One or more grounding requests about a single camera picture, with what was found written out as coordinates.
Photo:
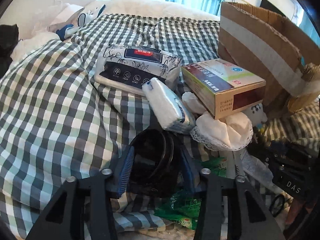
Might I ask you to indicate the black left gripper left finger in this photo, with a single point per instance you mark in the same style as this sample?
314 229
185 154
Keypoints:
78 201

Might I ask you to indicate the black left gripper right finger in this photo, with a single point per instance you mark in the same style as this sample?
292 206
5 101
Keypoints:
227 200

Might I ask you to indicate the white plush bunny toy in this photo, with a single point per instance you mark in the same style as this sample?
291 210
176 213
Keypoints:
256 115

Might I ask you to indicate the white lace cloth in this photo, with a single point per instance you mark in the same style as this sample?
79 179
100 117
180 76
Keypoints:
231 133

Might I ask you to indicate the black belt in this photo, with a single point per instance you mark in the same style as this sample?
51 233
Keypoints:
156 164

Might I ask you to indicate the medicine carton box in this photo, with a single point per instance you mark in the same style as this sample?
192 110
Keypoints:
222 87

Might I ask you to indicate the green plastic bag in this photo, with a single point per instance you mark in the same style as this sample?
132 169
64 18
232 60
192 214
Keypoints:
183 208

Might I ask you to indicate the green white checkered bedsheet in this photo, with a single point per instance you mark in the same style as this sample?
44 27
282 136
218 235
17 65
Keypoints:
57 122

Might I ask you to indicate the brown cardboard box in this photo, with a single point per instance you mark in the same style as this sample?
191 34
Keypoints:
274 48

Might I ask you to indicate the blue white tissue pack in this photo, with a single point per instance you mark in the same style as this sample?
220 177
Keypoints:
171 113

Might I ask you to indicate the floral wet wipes pack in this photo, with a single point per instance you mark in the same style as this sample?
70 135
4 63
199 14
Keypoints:
129 67

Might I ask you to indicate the blue white plush toy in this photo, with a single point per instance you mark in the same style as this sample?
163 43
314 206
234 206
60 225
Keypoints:
84 18

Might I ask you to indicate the black clothing pile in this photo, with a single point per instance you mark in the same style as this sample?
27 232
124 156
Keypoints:
8 41

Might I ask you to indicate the black wall television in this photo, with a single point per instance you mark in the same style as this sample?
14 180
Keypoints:
266 4

